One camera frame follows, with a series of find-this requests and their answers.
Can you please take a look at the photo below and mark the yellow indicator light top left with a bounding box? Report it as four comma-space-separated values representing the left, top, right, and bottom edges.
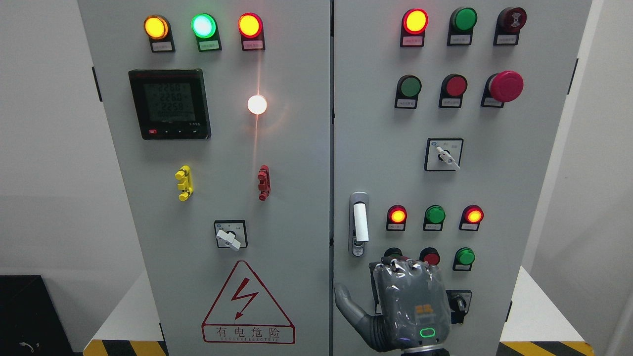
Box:
144, 14, 176, 53

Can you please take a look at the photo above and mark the red lit indicator lower right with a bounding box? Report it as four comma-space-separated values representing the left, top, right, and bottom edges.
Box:
459, 205, 484, 231

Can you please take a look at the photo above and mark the left door selector switch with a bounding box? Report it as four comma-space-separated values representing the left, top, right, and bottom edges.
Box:
213, 220, 248, 252

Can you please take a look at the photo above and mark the red mushroom emergency stop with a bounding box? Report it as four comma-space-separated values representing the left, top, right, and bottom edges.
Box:
481, 70, 524, 108

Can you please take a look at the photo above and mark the red electric hazard warning sticker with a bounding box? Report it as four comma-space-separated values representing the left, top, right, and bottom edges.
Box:
202, 261, 295, 344

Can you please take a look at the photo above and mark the green lit indicator light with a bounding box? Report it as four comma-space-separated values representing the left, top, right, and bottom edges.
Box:
191, 13, 222, 52

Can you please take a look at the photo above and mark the green push button second row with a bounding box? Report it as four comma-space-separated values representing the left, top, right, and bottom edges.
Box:
394, 74, 421, 110

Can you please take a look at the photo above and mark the grey left cabinet door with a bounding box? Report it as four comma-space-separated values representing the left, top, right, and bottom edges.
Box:
78, 0, 331, 356

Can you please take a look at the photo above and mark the white lever selector switch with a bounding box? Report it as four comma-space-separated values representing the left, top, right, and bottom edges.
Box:
425, 138, 464, 172

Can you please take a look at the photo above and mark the green button top row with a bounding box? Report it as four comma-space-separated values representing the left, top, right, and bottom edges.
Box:
447, 7, 478, 46

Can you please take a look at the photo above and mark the silver cabinet door handle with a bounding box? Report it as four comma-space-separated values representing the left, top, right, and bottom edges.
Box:
348, 192, 370, 257

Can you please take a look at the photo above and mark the red lit indicator top right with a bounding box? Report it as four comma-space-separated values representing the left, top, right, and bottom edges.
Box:
400, 7, 429, 47

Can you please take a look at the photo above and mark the black digital power meter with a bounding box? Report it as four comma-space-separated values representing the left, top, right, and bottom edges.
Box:
128, 68, 212, 140

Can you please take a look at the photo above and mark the grey cabinet door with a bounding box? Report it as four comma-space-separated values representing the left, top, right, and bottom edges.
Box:
332, 0, 592, 356
78, 0, 331, 356

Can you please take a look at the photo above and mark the green push button lower left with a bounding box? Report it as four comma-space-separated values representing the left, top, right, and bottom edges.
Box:
384, 247, 403, 258

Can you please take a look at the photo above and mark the white platform with hazard stripes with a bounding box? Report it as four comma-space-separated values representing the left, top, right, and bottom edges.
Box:
82, 268, 594, 356

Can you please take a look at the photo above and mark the black knob selector switch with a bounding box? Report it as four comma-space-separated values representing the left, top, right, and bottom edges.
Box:
446, 289, 473, 324

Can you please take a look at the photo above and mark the green indicator lower middle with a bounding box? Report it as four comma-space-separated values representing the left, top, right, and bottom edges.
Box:
423, 205, 446, 231

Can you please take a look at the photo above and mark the red push button lower middle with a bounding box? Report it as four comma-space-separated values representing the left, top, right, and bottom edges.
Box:
419, 247, 441, 266

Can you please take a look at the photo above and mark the grey right cabinet door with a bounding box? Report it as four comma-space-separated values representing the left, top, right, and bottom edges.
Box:
332, 0, 592, 356

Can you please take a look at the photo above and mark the grey robotic right hand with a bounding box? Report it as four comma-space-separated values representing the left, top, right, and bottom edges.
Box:
334, 256, 452, 352

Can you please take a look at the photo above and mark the white lit indicator light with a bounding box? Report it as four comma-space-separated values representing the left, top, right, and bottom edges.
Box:
247, 94, 268, 115

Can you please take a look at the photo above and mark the black box lower left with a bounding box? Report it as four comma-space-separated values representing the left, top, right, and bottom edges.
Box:
0, 275, 73, 356

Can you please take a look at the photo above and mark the dark red buzzer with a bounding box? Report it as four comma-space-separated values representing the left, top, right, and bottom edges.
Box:
493, 7, 527, 46

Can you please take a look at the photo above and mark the red lit indicator light left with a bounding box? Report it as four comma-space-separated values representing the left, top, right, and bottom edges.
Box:
237, 13, 266, 50

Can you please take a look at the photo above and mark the red push button second row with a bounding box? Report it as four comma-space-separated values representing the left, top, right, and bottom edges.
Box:
438, 74, 468, 108

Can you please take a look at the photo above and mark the green indicator light lower right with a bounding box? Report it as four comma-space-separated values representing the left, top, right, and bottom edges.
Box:
452, 247, 476, 272

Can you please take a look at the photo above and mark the red lit indicator lower left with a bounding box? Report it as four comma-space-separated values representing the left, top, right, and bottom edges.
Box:
386, 205, 407, 231

